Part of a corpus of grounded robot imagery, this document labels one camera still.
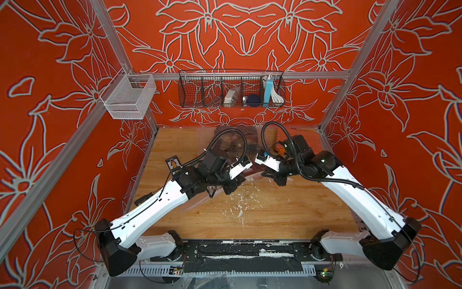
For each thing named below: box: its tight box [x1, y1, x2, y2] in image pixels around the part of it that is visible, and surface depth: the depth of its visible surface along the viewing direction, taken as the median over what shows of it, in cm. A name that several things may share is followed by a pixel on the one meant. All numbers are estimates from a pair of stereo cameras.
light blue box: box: [262, 80, 274, 108], surface depth 89 cm
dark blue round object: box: [247, 93, 262, 108], surface depth 97 cm
